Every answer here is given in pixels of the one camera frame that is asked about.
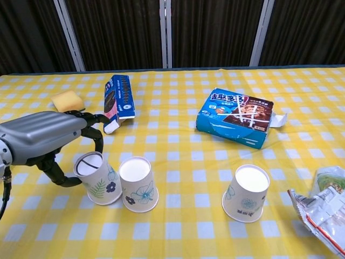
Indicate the crumpled snack wrapper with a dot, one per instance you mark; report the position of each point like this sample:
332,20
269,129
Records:
323,207

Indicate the white paper cup blue print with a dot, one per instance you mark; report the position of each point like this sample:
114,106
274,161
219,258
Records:
246,194

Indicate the yellow white checked tablecloth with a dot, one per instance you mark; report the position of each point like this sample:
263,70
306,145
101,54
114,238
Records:
183,167

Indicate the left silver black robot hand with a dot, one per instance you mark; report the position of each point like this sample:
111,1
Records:
40,132

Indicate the floral white paper cup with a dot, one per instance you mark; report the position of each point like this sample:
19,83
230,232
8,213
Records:
138,186

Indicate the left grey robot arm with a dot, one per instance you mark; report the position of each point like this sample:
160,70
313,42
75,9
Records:
3,155

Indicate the white partition post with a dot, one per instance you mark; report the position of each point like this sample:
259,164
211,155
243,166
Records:
70,35
261,32
165,32

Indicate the blue chocolate chip cookie box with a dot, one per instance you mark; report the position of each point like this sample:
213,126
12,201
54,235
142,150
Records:
231,118

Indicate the blue sandwich cookie box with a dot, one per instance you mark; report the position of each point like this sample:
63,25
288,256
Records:
122,97

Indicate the yellow sponge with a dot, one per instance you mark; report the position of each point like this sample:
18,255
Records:
67,100

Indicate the paper cup with black line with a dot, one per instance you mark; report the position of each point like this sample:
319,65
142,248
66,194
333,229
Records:
101,183

